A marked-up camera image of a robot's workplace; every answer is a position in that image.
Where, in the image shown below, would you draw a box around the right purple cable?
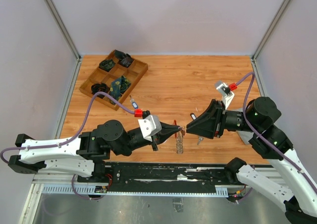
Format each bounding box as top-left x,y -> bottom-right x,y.
234,72 -> 317,195

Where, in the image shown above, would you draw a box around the key with black tag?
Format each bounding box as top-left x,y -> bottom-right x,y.
190,113 -> 196,120

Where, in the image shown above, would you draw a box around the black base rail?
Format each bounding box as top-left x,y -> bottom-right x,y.
76,161 -> 256,197

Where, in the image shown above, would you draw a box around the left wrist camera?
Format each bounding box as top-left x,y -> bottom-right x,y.
138,115 -> 161,142

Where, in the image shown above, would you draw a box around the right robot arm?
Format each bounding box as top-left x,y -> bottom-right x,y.
186,97 -> 317,224

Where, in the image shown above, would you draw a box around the green patterned rolled tie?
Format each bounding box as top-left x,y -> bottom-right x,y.
99,59 -> 115,71

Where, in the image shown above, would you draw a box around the dark folded tie back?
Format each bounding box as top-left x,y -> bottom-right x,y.
114,50 -> 131,60

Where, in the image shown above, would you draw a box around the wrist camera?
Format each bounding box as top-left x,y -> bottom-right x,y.
138,115 -> 161,142
214,80 -> 235,109

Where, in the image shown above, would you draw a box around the purple cable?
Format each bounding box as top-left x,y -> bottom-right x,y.
0,92 -> 137,201
234,72 -> 317,195

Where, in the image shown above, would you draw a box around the key with yellow tag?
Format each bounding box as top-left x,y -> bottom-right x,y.
197,136 -> 204,145

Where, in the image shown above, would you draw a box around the dark tie purple pattern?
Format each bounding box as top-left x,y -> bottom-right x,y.
119,56 -> 134,68

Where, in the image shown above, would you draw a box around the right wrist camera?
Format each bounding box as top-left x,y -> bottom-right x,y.
214,80 -> 235,109

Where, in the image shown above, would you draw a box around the key with blue tag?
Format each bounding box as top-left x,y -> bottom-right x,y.
129,95 -> 139,110

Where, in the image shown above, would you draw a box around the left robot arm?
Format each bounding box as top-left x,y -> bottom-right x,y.
8,116 -> 181,182

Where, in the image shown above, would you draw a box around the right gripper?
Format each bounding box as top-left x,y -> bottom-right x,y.
185,98 -> 259,137

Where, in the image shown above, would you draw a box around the grey foam pad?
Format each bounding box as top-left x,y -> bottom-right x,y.
235,108 -> 253,145

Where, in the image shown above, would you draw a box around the blue tie yellow flowers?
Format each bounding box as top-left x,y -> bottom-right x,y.
109,75 -> 131,101

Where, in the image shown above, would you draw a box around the wooden compartment tray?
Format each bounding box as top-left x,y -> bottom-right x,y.
79,50 -> 148,103

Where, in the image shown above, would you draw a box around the dark tie orange flowers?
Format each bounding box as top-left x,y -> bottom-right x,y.
91,83 -> 110,98

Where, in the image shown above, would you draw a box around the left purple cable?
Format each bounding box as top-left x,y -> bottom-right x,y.
0,92 -> 137,201

